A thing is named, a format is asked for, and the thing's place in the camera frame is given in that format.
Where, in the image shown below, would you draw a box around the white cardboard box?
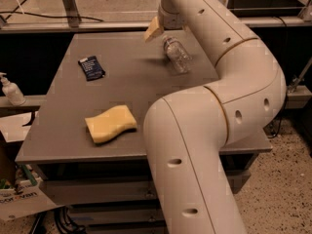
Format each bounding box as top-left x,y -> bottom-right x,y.
0,178 -> 58,221

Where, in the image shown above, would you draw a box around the grey drawer cabinet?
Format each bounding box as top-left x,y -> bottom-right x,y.
17,31 -> 283,234

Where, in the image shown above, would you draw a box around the black cables under cabinet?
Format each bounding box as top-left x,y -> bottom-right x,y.
28,207 -> 86,234

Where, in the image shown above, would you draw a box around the white paper sheet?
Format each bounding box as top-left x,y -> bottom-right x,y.
0,111 -> 37,142

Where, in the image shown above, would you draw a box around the white pump dispenser bottle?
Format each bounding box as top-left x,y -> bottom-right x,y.
0,72 -> 26,106

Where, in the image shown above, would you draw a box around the clear plastic water bottle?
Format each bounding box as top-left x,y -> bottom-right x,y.
163,35 -> 191,74

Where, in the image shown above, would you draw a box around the yellow sponge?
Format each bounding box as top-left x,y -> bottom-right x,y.
85,105 -> 137,143

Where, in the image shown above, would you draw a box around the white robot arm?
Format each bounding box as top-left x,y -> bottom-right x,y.
143,0 -> 286,234

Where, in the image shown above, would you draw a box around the black cable on floor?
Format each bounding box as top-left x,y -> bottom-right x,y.
0,0 -> 105,23

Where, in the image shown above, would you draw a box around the dark blue snack packet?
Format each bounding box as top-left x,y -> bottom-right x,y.
78,56 -> 105,81

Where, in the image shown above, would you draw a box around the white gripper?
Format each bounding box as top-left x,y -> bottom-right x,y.
143,0 -> 185,42

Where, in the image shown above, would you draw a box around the metal frame rail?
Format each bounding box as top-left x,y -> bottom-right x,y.
1,0 -> 311,38

